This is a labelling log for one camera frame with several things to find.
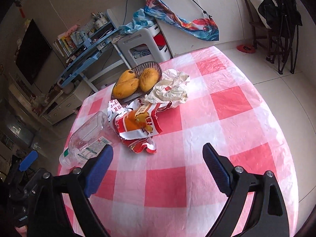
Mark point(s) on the red snack wrapper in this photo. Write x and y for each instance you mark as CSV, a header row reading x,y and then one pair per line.
x,y
136,124

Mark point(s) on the yellow mango left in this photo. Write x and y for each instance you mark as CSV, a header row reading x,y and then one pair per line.
x,y
126,76

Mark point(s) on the white plastic bag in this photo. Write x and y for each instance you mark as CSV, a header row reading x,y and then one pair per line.
x,y
170,91

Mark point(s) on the white storage cart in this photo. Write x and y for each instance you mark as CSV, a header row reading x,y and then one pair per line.
x,y
145,45

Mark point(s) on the red round floor object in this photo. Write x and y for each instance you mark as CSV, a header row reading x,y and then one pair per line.
x,y
245,48

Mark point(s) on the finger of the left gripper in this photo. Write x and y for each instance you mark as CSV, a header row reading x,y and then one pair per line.
x,y
28,161

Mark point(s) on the black folding chair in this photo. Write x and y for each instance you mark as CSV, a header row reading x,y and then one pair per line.
x,y
283,18

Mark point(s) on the wooden chair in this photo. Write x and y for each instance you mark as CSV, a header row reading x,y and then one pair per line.
x,y
261,36

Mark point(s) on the yellow mango right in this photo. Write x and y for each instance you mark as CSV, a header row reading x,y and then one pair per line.
x,y
148,79

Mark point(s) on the glass fruit basket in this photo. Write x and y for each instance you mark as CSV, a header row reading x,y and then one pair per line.
x,y
138,71

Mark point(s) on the white pen holder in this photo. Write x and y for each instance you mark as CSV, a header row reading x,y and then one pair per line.
x,y
99,19

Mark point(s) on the yellow mango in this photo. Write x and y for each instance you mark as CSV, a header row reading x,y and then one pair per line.
x,y
126,76
148,79
126,89

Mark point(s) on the pink checkered tablecloth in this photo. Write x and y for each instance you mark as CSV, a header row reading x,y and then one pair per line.
x,y
171,192

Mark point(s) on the blue plastic bag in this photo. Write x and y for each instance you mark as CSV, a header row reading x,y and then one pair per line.
x,y
140,20

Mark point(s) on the clear plastic bottle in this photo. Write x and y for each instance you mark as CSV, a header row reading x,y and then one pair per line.
x,y
88,141

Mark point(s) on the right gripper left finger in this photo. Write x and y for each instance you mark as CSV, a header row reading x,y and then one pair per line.
x,y
47,211

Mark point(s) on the blue children's desk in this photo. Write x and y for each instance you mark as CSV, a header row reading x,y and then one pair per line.
x,y
93,51

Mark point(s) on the row of books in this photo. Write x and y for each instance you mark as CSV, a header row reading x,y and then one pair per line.
x,y
66,45

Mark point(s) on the colourful long bag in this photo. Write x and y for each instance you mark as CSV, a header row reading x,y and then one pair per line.
x,y
202,28

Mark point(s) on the cream TV stand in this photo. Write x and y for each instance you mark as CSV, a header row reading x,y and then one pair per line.
x,y
62,102

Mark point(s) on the yellow mango middle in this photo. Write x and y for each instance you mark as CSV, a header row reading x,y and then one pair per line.
x,y
126,89

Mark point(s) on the white wall cabinet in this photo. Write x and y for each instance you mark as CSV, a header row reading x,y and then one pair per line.
x,y
231,17

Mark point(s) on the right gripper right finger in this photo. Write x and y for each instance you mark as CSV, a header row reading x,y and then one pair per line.
x,y
268,215

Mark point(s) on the black television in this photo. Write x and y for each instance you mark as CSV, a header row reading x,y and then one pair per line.
x,y
33,53

